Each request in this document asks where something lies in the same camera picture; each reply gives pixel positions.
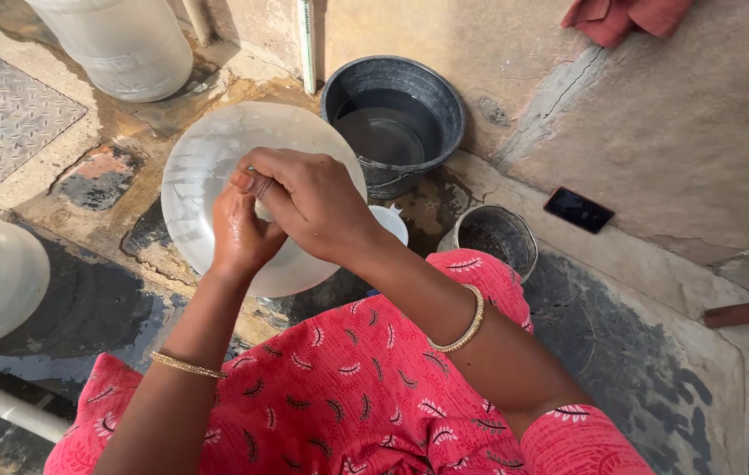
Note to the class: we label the person's left hand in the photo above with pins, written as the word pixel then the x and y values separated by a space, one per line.
pixel 242 234

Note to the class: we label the person's right hand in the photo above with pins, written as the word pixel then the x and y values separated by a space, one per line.
pixel 315 198

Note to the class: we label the person's right fingers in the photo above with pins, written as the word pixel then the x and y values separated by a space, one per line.
pixel 257 179

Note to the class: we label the large translucent water jug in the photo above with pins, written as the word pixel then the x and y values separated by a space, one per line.
pixel 216 165

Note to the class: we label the white plastic jug cap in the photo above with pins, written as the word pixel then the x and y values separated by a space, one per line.
pixel 391 221

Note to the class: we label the white upright pipe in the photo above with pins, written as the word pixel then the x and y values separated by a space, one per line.
pixel 307 43

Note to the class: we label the black bucket with water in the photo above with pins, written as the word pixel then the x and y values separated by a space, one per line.
pixel 391 122

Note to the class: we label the thin gold bangle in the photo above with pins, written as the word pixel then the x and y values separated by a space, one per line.
pixel 188 367

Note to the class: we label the pink patterned dress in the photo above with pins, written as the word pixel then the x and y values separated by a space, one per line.
pixel 361 396

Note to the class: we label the small steel pot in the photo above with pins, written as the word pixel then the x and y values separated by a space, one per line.
pixel 493 237

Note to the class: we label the beaded gold bangle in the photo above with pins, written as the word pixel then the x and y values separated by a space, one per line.
pixel 466 330

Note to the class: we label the black smartphone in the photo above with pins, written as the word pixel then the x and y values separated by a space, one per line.
pixel 578 210

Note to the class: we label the red cloth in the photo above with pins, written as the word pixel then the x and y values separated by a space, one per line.
pixel 622 16

